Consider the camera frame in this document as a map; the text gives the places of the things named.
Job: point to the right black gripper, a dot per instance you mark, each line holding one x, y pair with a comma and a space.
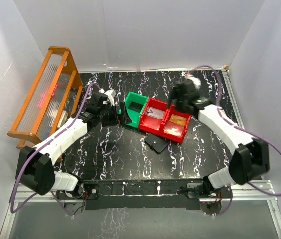
176, 98

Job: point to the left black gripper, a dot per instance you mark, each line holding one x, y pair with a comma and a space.
115, 117

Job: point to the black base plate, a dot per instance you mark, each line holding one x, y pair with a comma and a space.
152, 193

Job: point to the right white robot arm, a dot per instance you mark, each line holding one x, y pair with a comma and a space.
250, 156

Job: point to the white eraser box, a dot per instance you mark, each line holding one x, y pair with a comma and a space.
62, 119

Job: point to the wooden shelf rack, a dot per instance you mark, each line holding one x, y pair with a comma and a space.
42, 108

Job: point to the green plastic bin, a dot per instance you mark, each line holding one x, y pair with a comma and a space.
135, 104

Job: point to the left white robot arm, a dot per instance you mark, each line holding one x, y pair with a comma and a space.
35, 168

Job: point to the silver credit card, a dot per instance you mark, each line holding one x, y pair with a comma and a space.
155, 113

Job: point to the black silver stapler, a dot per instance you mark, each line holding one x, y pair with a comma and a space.
195, 81

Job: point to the red double plastic bin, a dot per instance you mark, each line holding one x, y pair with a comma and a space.
164, 128

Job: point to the orange credit card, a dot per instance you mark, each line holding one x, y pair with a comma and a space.
179, 120

